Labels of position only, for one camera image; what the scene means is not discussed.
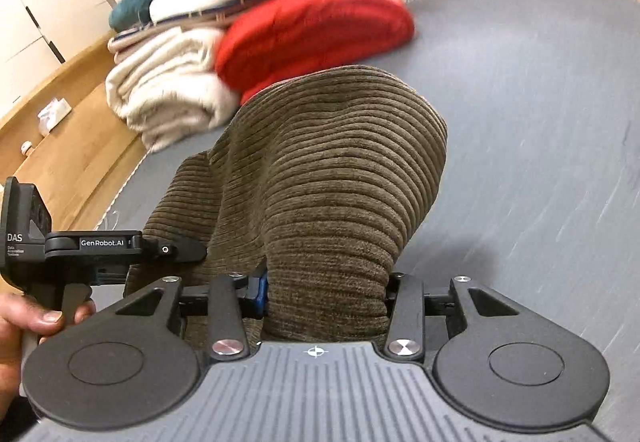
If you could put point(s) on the white packet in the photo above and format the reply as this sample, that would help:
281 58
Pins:
54 114

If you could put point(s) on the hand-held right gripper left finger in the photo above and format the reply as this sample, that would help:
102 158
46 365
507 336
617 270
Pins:
259 294

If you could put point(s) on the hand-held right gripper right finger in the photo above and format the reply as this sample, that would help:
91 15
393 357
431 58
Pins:
406 294

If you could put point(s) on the small white round object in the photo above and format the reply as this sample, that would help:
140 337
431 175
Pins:
26 148

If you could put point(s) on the red folded blanket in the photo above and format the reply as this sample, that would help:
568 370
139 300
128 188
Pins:
320 32

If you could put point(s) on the cream fleece folded blanket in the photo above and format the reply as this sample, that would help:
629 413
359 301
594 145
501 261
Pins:
170 87

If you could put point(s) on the dark patterned folded cloth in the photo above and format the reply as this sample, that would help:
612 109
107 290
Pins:
200 14

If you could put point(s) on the person's left hand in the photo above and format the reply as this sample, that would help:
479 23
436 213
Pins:
27 319

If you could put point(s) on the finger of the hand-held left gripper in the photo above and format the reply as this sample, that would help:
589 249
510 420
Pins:
175 250

